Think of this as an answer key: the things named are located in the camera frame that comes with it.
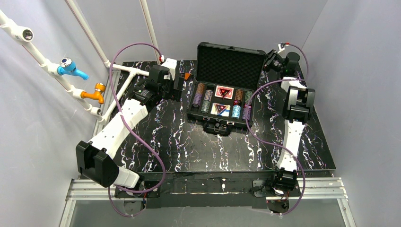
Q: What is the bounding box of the grey pink chip stack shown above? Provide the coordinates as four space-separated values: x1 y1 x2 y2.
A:
205 89 213 100

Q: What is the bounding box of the dark green chip stack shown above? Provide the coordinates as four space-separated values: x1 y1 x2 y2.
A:
200 98 212 114

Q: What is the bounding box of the black poker case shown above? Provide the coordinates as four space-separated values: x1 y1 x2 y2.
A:
187 42 267 135

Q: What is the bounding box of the red triangle dealer button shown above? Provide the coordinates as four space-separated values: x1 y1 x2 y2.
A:
214 103 230 114

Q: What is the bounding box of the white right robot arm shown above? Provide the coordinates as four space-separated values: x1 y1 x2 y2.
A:
265 50 315 195

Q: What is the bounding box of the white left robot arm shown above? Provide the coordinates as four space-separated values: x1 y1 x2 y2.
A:
76 59 184 189

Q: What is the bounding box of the red card deck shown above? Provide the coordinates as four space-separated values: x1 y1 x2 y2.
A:
214 86 234 100

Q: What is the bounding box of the green chip stack in case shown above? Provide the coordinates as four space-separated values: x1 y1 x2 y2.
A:
244 91 253 104

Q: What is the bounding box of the blue card deck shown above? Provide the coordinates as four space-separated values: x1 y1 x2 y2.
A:
210 103 231 117

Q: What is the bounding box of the brown chip stack in case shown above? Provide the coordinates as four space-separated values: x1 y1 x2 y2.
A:
234 89 244 102

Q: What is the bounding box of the orange tap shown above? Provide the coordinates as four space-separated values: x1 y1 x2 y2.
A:
80 83 106 104

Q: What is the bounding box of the purple chip stack in case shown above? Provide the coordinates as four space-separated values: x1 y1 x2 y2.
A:
242 105 252 121

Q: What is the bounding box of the light blue chip stack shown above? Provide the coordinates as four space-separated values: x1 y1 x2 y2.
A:
231 105 241 119

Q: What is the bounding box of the blue tap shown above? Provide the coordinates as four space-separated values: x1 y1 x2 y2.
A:
57 57 89 80

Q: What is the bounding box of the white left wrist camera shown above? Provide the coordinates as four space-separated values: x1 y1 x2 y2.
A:
161 58 177 81

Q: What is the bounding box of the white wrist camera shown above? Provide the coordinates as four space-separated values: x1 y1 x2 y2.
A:
277 43 286 53
161 58 177 81

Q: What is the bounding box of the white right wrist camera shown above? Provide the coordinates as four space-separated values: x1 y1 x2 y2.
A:
277 43 286 53

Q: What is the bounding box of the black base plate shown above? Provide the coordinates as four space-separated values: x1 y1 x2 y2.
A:
114 170 301 210

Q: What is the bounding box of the aluminium rail frame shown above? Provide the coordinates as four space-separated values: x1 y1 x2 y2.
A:
61 82 355 227

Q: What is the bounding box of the white pvc pipe frame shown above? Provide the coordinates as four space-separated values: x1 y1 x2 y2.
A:
0 0 149 125

